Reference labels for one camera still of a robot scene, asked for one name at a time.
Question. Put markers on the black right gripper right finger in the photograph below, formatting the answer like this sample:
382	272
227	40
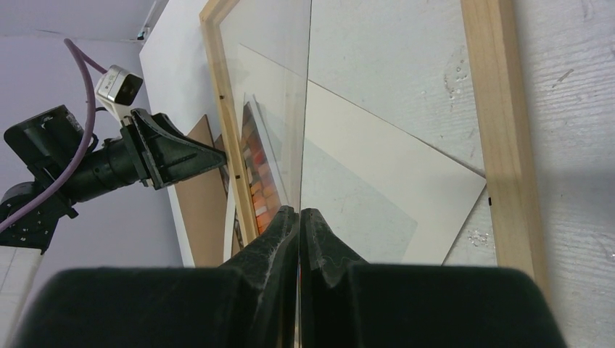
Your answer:
348	302

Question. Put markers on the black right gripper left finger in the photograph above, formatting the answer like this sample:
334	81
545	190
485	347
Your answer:
158	307

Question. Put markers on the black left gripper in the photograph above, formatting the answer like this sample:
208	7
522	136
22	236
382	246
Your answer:
150	149

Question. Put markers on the colourful photo print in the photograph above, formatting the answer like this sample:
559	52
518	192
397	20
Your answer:
263	175

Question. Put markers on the white mat board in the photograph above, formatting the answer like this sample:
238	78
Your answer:
434	190

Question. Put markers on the clear acrylic sheet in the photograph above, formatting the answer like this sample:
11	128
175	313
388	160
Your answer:
267	47

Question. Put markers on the wooden picture frame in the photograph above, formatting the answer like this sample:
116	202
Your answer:
501	109

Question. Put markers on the brown cardboard backing board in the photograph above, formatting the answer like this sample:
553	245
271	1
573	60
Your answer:
199	208

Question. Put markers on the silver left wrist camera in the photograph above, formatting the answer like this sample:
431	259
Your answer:
116	90

